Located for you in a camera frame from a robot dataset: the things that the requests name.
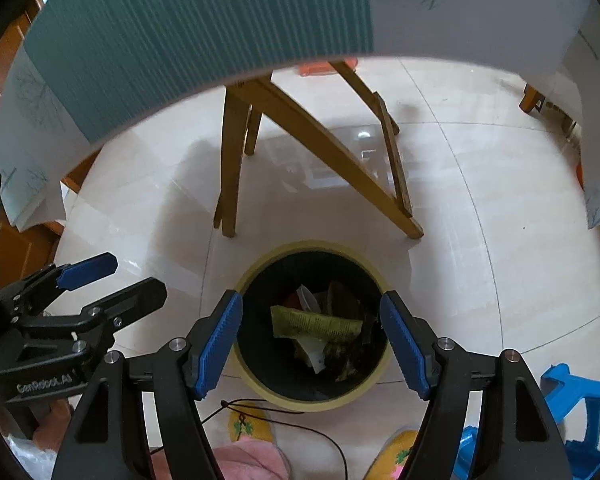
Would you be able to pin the yellow green padded envelope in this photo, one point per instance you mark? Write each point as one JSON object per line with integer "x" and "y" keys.
{"x": 315, "y": 325}

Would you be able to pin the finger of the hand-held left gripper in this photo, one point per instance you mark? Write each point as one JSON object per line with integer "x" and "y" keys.
{"x": 87, "y": 270}
{"x": 130, "y": 300}

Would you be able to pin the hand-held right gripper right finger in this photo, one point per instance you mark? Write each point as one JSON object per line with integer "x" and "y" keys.
{"x": 407, "y": 345}

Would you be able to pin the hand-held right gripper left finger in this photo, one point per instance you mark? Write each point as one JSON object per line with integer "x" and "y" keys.
{"x": 215, "y": 345}

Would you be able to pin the gold foil packet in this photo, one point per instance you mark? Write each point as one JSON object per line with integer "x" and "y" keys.
{"x": 347, "y": 360}

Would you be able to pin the tree print tablecloth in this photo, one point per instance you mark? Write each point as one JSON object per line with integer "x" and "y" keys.
{"x": 180, "y": 35}

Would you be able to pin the yellow rimmed trash bin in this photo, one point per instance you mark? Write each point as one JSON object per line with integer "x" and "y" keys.
{"x": 257, "y": 340}

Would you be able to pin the blue plastic stool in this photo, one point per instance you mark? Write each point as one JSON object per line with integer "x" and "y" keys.
{"x": 570, "y": 385}

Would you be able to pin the wooden table frame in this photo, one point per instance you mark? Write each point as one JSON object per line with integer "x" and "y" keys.
{"x": 230, "y": 160}

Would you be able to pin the yellow slipper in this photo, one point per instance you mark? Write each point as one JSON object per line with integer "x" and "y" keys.
{"x": 250, "y": 427}
{"x": 390, "y": 455}

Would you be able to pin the clear plastic bag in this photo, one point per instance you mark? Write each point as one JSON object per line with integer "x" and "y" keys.
{"x": 30, "y": 460}

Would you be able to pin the brown cardboard tray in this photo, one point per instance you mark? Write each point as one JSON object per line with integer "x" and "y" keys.
{"x": 345, "y": 300}

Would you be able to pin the white blue packet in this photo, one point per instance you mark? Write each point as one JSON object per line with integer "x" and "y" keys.
{"x": 307, "y": 300}

